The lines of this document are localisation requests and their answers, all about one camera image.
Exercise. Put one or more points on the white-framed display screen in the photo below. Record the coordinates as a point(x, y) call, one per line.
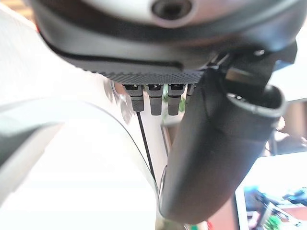
point(273, 208)

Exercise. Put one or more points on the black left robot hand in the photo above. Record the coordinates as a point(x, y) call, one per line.
point(206, 148)

